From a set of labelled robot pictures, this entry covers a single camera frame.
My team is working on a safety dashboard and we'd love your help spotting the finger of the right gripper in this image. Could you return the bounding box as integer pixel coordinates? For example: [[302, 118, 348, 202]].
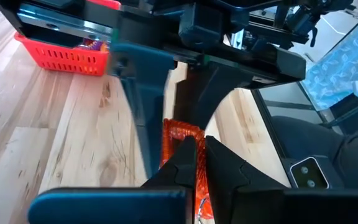
[[174, 63, 254, 131], [109, 42, 177, 180]]

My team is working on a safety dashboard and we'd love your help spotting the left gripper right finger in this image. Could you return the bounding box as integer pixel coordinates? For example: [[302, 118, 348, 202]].
[[205, 136, 358, 224]]

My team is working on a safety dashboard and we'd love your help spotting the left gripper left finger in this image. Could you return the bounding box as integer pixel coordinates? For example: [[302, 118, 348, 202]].
[[28, 136, 198, 224]]

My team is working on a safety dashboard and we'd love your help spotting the orange coil wristband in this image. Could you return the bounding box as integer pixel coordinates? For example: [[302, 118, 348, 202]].
[[159, 118, 214, 224]]

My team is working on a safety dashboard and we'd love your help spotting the purple coil wristband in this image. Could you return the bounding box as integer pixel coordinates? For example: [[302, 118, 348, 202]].
[[82, 39, 106, 52]]

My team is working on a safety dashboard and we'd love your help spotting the red plastic basket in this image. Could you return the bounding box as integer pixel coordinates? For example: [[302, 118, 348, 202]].
[[14, 0, 122, 77]]

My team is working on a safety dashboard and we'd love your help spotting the blue patterned plastic sheet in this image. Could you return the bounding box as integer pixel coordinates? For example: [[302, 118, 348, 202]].
[[300, 7, 358, 111]]

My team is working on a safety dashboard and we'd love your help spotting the black depth camera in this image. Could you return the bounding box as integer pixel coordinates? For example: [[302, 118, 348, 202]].
[[289, 156, 331, 190]]

